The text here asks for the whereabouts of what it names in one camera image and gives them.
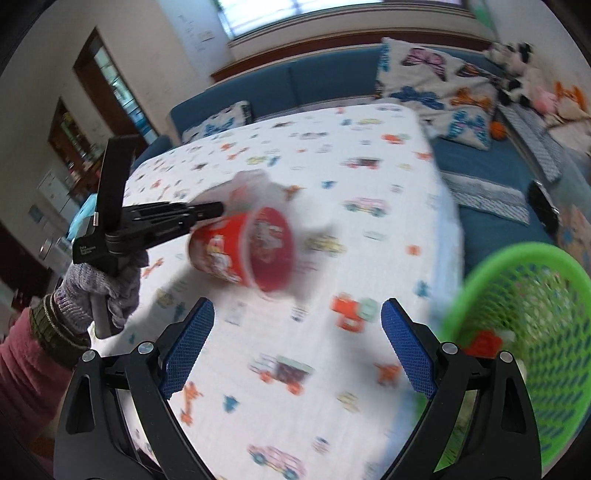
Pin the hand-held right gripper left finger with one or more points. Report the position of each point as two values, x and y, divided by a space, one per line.
187 355

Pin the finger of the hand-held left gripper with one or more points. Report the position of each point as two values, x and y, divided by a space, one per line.
184 211
152 235

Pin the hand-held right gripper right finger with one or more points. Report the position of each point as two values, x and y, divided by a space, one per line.
411 355

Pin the red printed plastic cup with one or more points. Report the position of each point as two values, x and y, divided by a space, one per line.
231 251

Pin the red plastic mesh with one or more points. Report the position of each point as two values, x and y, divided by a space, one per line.
482 344

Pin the green plastic basket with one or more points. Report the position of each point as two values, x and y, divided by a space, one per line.
508 258

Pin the person's left forearm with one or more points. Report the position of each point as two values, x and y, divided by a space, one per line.
27 387

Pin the person's left hand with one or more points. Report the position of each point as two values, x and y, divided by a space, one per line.
74 295

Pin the dark wooden shelf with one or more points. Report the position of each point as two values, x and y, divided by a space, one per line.
69 138

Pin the small butterfly pillow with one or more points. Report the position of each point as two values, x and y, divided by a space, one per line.
217 122

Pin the printed blanket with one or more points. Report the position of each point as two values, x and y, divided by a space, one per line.
323 161

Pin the blue patterned cloth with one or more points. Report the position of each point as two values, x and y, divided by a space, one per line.
535 143
489 198

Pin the blue sofa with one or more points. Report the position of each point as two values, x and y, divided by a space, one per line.
332 78

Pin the window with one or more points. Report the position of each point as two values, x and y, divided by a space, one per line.
323 16

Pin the orange ball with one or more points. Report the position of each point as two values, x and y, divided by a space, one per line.
498 130

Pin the large butterfly pillow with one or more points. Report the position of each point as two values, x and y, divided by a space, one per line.
429 87

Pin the pink plush toy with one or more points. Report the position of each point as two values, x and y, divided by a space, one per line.
545 99

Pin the orange fox plush toy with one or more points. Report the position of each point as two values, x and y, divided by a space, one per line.
570 99

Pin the black white plush toy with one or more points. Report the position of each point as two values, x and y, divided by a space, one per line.
512 64

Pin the dark wooden door frame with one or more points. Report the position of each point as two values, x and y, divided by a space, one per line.
87 78

